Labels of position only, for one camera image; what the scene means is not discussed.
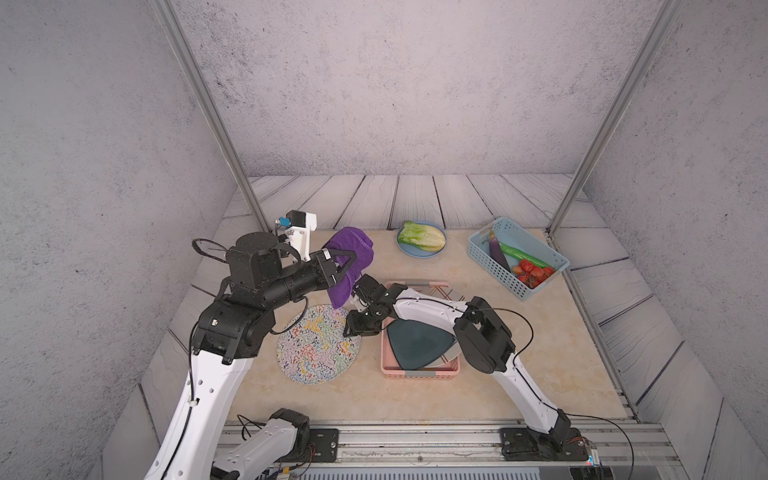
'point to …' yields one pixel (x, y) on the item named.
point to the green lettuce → (422, 236)
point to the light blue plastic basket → (525, 279)
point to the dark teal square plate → (417, 344)
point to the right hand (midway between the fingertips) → (347, 336)
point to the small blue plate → (414, 251)
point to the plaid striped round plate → (445, 293)
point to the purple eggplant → (496, 252)
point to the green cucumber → (522, 255)
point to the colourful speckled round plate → (314, 350)
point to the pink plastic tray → (391, 368)
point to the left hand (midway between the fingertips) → (359, 257)
